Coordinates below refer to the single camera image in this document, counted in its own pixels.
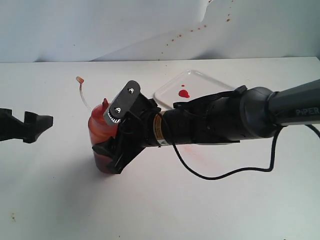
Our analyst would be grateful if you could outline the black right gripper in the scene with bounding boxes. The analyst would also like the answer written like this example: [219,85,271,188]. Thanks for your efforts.
[92,93,160,175]

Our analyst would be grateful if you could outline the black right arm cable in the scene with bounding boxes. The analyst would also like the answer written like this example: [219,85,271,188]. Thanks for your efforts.
[159,117,320,181]

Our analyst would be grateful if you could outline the red sauce squeeze bottle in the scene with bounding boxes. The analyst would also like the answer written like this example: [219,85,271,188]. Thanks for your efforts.
[75,76,117,175]

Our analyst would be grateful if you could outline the red sauce blob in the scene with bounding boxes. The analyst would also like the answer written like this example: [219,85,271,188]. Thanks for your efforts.
[178,84,190,99]

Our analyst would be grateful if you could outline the white rectangular tray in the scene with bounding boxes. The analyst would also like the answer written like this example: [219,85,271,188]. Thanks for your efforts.
[151,70,234,147]

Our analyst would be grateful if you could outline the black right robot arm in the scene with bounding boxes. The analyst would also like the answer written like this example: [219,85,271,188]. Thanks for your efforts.
[92,80,320,174]

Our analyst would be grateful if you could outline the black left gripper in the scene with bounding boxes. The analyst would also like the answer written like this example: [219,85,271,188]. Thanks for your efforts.
[0,108,54,144]

